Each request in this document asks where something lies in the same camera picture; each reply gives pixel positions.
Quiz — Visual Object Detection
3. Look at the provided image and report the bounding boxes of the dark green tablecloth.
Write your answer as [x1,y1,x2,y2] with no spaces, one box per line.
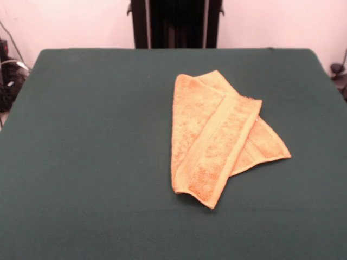
[0,48,347,260]

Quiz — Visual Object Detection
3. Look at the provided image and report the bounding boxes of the black stand base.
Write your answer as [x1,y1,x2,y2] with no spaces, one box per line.
[330,63,347,102]
[0,37,30,113]

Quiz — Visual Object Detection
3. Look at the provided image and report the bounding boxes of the orange terry towel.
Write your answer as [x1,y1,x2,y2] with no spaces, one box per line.
[170,69,292,211]

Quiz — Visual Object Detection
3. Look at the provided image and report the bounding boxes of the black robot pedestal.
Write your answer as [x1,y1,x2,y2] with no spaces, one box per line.
[126,0,226,49]

